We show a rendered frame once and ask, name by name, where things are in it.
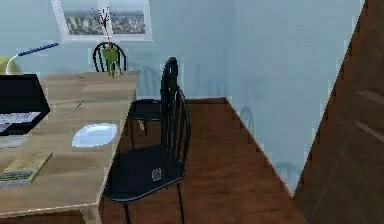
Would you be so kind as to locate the white plate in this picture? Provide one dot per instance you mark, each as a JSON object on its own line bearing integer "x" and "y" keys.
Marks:
{"x": 95, "y": 135}

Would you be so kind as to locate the black laptop computer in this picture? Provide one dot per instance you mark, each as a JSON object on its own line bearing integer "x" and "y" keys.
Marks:
{"x": 20, "y": 100}

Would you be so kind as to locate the black metal chair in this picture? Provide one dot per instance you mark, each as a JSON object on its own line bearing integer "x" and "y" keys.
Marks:
{"x": 98, "y": 60}
{"x": 150, "y": 166}
{"x": 168, "y": 83}

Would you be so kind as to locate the green vase with twigs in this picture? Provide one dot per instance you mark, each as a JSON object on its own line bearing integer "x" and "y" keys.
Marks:
{"x": 111, "y": 56}

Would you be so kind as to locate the white framed picture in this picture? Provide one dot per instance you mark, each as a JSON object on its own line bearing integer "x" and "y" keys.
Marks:
{"x": 103, "y": 23}

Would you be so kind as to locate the light wooden table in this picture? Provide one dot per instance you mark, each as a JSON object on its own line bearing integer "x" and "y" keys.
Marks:
{"x": 76, "y": 166}

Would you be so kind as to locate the brown wooden door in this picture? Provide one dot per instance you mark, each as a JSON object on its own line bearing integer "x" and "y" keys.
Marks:
{"x": 346, "y": 133}

